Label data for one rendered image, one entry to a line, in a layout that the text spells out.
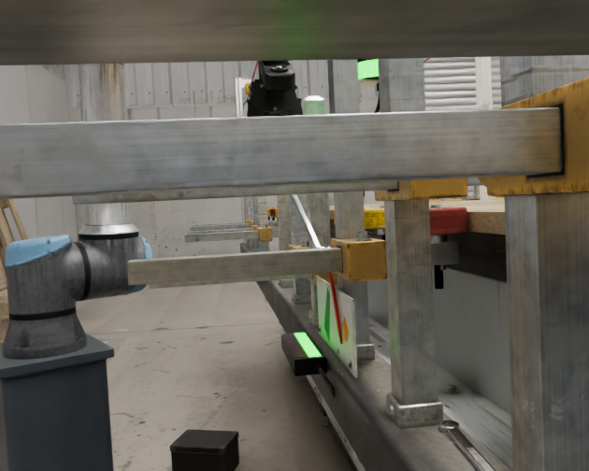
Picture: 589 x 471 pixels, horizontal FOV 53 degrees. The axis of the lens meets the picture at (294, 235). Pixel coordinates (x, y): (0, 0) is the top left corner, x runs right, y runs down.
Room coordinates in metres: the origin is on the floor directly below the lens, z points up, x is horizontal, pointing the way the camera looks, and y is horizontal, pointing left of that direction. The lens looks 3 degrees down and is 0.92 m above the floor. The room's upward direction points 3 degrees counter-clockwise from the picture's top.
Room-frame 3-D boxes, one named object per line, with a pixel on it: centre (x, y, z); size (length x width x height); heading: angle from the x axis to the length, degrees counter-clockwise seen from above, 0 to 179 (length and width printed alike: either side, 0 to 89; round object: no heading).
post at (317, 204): (1.08, -0.05, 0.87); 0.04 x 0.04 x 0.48; 8
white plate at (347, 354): (0.86, -0.05, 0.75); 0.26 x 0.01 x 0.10; 8
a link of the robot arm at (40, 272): (1.43, 0.61, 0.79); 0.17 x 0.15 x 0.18; 130
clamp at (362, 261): (0.81, -0.08, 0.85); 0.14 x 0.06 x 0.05; 8
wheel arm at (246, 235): (2.27, 0.20, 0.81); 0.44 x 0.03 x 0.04; 98
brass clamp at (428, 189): (0.56, -0.11, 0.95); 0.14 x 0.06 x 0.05; 8
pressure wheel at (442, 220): (0.81, -0.19, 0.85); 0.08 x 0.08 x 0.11
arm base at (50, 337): (1.43, 0.62, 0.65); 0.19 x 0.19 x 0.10
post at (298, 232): (1.33, -0.01, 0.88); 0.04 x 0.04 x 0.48; 8
